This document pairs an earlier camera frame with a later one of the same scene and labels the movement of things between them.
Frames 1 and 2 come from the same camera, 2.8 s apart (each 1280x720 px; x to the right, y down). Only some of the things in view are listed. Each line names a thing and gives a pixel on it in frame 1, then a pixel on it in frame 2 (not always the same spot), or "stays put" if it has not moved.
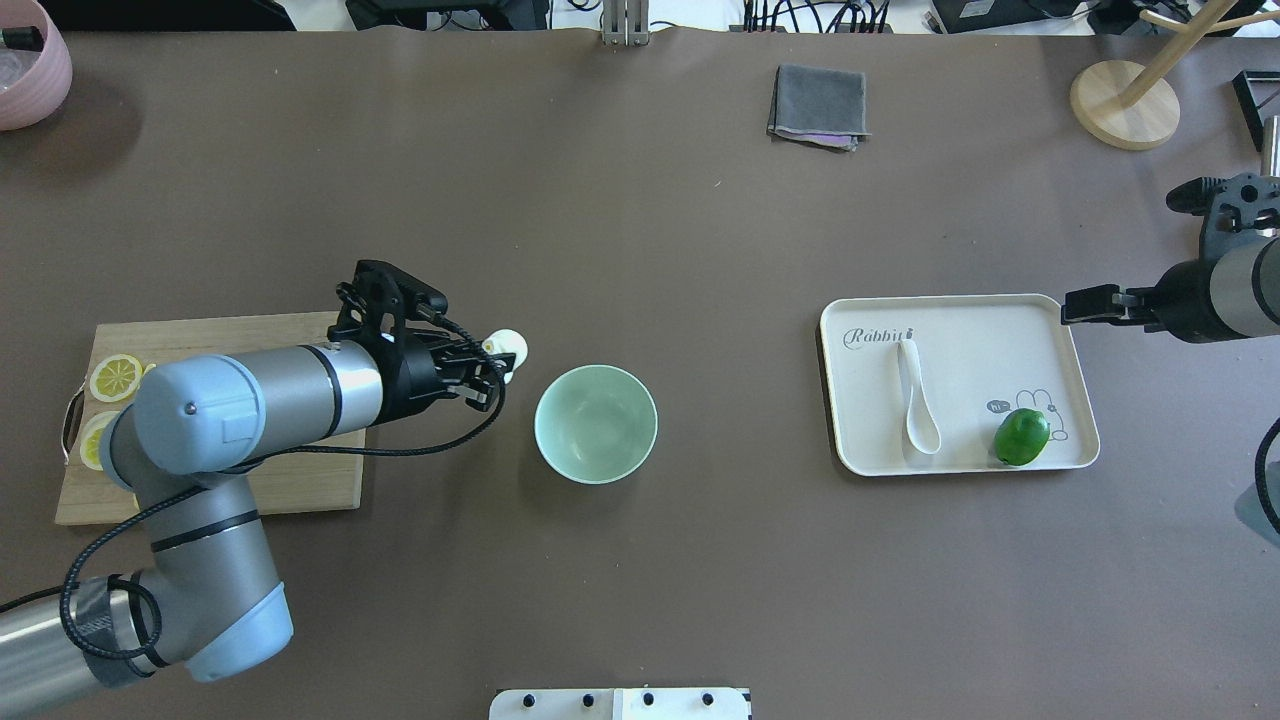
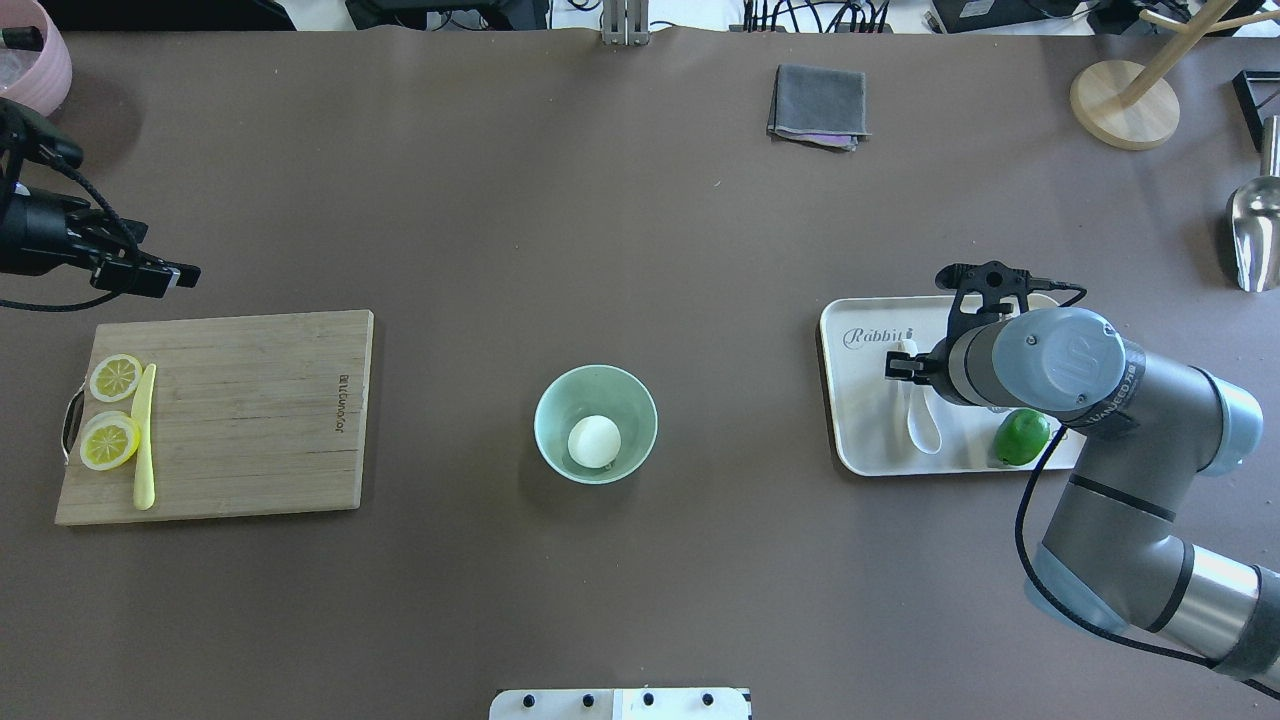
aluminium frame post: [626, 22] stays put
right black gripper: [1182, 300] -> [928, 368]
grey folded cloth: [818, 106] stays put
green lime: [1021, 436] stays put
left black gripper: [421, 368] -> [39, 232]
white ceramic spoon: [923, 426] stays put
